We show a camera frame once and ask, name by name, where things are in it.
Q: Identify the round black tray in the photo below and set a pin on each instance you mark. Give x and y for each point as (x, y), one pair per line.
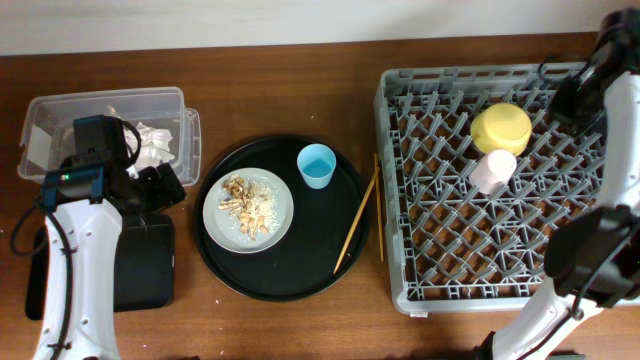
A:
(302, 263)

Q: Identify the grey dishwasher rack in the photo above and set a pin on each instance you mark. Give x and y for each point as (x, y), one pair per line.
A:
(452, 248)

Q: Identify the yellow plastic bowl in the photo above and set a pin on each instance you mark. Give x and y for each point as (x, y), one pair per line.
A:
(502, 126)

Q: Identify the pink plastic cup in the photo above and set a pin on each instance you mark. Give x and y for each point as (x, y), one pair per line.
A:
(493, 170)

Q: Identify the clear plastic waste bin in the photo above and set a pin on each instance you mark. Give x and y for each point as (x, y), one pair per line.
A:
(47, 135)

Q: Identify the black rectangular tray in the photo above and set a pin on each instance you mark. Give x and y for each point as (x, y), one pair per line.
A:
(144, 267)

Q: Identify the food scraps and rice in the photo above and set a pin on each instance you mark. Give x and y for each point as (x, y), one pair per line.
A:
(251, 203)

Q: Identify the grey plate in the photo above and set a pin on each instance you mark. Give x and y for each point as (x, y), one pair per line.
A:
(225, 231)

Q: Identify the white paper napkin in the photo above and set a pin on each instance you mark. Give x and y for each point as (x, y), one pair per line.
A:
(154, 147)

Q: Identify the light blue plastic cup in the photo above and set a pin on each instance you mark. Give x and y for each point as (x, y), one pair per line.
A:
(316, 164)

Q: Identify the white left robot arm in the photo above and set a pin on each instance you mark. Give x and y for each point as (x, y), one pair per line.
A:
(78, 314)

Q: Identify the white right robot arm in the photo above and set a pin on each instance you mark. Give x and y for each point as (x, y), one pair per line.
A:
(591, 263)

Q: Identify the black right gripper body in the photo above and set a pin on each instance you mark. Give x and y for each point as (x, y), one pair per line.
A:
(570, 109)

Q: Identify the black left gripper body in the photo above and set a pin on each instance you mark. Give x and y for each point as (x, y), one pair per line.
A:
(150, 187)

